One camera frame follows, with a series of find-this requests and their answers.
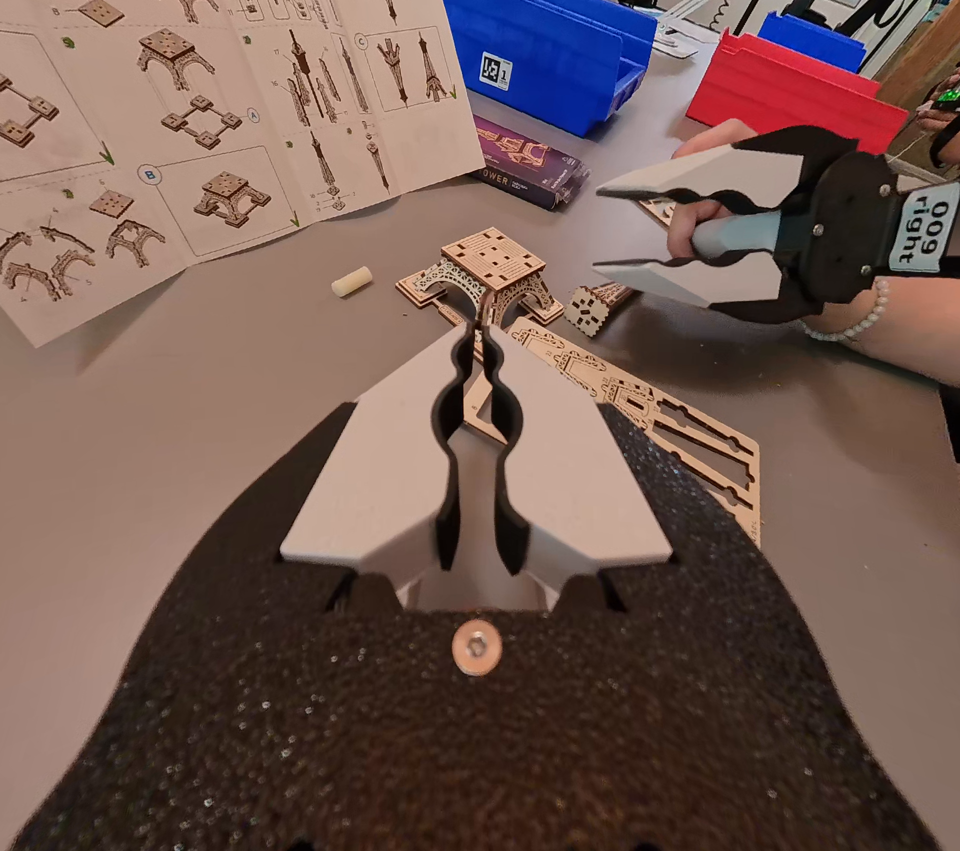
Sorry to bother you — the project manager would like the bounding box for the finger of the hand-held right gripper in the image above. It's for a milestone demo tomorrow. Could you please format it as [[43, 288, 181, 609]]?
[[596, 144, 807, 216], [592, 249, 786, 310]]

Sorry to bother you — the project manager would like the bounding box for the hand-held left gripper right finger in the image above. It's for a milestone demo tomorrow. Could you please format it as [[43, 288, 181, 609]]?
[[483, 326, 672, 608]]

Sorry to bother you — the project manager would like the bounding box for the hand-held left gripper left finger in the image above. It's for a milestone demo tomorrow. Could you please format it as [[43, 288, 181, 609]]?
[[279, 323, 477, 608]]

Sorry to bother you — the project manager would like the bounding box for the wooden puzzle sheet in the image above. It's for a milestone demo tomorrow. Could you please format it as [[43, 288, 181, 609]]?
[[463, 314, 762, 548]]

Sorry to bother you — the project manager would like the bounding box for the person's right forearm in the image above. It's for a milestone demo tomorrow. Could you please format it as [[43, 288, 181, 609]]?
[[802, 277, 960, 387]]

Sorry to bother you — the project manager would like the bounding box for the person's right hand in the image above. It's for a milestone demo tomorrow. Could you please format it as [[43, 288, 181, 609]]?
[[666, 118, 759, 261]]

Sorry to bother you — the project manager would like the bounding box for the red plastic bin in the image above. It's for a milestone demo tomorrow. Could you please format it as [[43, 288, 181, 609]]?
[[686, 29, 909, 155]]

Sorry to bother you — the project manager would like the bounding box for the wooden tower middle section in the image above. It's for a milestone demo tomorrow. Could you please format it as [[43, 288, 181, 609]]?
[[566, 281, 639, 339]]

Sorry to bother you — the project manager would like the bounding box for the plain blue plastic bin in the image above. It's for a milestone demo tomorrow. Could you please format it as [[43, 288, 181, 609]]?
[[757, 11, 867, 72]]

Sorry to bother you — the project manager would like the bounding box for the purple puzzle box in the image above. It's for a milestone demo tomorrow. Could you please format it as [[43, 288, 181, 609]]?
[[471, 114, 591, 211]]

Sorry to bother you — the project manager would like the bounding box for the wooden tower base model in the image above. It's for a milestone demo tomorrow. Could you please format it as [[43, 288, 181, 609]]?
[[396, 230, 565, 329]]

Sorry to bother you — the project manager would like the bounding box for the blue bin with square tag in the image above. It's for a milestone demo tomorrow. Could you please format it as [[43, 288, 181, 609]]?
[[432, 0, 659, 138]]

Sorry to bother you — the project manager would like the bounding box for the paper instruction sheet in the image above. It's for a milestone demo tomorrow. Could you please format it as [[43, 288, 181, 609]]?
[[0, 0, 486, 348]]

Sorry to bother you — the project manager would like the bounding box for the white pearl bracelet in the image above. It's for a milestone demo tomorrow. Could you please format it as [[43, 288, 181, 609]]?
[[798, 277, 892, 344]]

